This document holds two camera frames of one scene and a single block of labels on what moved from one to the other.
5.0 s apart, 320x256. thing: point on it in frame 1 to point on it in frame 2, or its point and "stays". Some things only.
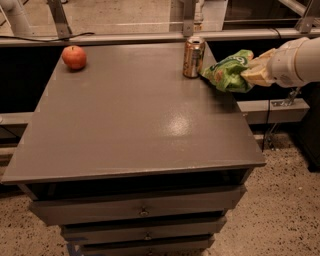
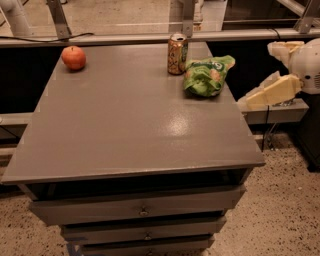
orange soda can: (194, 50) to (177, 55)
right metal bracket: (305, 23) stays
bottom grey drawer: (180, 246) stays
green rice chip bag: (226, 72) to (205, 77)
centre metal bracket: (189, 18) stays
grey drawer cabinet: (133, 158) stays
